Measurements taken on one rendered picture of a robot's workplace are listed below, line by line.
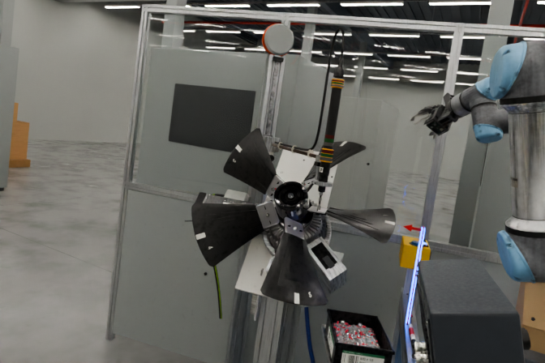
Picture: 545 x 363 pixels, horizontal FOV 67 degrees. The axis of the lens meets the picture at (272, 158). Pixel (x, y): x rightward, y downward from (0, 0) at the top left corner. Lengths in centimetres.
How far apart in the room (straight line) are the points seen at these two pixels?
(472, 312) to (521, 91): 54
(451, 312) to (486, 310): 4
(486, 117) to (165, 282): 194
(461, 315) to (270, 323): 115
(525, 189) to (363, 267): 130
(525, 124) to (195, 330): 209
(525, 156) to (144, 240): 209
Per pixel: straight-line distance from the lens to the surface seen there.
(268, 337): 173
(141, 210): 258
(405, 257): 169
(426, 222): 216
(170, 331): 269
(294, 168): 182
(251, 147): 160
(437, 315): 63
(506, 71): 100
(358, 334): 140
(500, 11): 572
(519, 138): 104
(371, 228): 137
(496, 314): 64
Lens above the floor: 145
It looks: 4 degrees down
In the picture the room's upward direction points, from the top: 8 degrees clockwise
